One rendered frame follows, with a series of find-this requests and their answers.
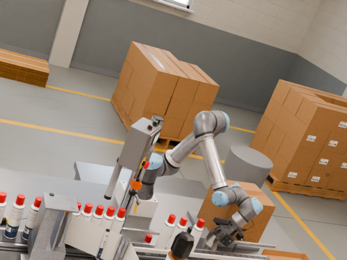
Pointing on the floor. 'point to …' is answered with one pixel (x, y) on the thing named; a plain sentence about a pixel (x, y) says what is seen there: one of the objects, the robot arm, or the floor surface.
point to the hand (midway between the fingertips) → (204, 245)
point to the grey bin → (247, 165)
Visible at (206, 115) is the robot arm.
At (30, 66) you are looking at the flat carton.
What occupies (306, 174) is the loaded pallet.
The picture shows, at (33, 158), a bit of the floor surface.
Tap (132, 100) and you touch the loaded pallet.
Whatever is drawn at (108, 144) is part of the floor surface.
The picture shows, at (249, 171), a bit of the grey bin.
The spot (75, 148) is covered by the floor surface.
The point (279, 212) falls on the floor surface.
